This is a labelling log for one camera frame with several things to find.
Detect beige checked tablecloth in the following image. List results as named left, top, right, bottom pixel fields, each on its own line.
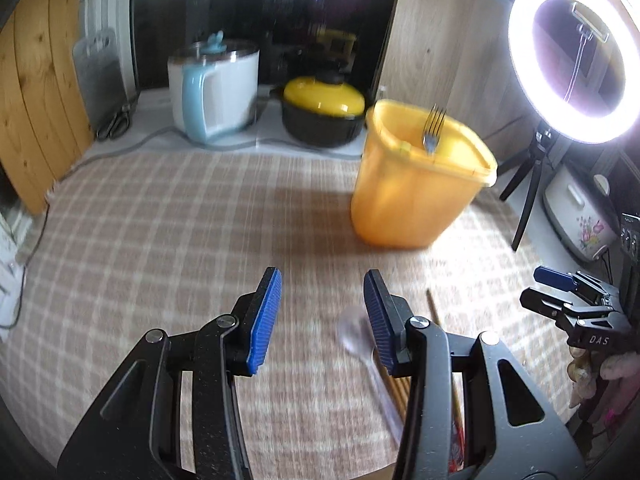
left=0, top=150, right=581, bottom=480

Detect person's right hand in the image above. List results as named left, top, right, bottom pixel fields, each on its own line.
left=567, top=345, right=635, bottom=412

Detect phone holder clamp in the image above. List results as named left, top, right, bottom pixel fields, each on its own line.
left=564, top=2, right=610, bottom=106

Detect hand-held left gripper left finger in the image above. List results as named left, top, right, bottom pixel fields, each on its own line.
left=57, top=266, right=283, bottom=480

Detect grey cutting board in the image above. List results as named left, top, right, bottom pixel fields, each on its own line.
left=72, top=29, right=127, bottom=128

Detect black tripod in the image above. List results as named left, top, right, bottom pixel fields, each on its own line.
left=499, top=130, right=557, bottom=252

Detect white floral rice cooker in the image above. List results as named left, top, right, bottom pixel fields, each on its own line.
left=544, top=162, right=617, bottom=262

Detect white and blue electric kettle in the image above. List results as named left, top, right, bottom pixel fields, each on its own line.
left=167, top=32, right=261, bottom=147

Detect black pot with yellow lid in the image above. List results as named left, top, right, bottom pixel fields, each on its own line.
left=270, top=71, right=373, bottom=148

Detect white ring light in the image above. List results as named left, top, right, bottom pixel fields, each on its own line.
left=508, top=0, right=640, bottom=145

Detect metal fork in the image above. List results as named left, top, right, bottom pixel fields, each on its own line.
left=422, top=104, right=448, bottom=155

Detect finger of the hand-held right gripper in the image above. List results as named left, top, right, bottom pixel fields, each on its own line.
left=533, top=266, right=578, bottom=293
left=520, top=287, right=569, bottom=329

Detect white window frame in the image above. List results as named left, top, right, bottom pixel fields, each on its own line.
left=80, top=0, right=407, bottom=98

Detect red-tipped wooden chopstick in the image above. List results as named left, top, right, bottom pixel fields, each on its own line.
left=426, top=289, right=463, bottom=461

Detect metal scissors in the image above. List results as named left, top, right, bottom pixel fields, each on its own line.
left=96, top=102, right=138, bottom=141

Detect grey appliance with knobs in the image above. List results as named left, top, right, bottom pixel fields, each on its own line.
left=617, top=212, right=640, bottom=257

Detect grey power cable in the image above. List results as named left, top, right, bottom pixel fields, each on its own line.
left=47, top=127, right=258, bottom=201

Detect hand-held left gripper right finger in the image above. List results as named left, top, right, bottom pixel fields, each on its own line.
left=363, top=269, right=586, bottom=480

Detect silver metal spoon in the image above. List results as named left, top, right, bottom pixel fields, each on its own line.
left=337, top=307, right=405, bottom=448

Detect yellow plastic bucket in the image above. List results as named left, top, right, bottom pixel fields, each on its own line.
left=350, top=99, right=498, bottom=250

